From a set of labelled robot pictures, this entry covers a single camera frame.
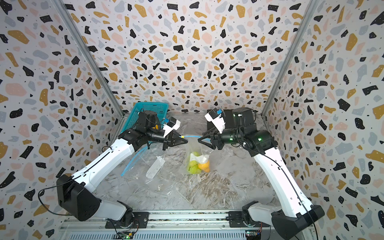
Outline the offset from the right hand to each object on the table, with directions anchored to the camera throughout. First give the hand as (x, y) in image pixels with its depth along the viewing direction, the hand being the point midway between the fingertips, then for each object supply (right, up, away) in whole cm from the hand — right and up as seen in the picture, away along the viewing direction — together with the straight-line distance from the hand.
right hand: (202, 138), depth 62 cm
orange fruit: (+2, -17, +20) cm, 26 cm away
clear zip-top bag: (-34, -20, +31) cm, 50 cm away
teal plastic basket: (-52, +19, +52) cm, 76 cm away
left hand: (-7, -2, +5) cm, 9 cm away
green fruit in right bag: (-3, -9, +15) cm, 18 cm away
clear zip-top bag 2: (-3, -11, +13) cm, 17 cm away
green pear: (-4, -18, +19) cm, 27 cm away
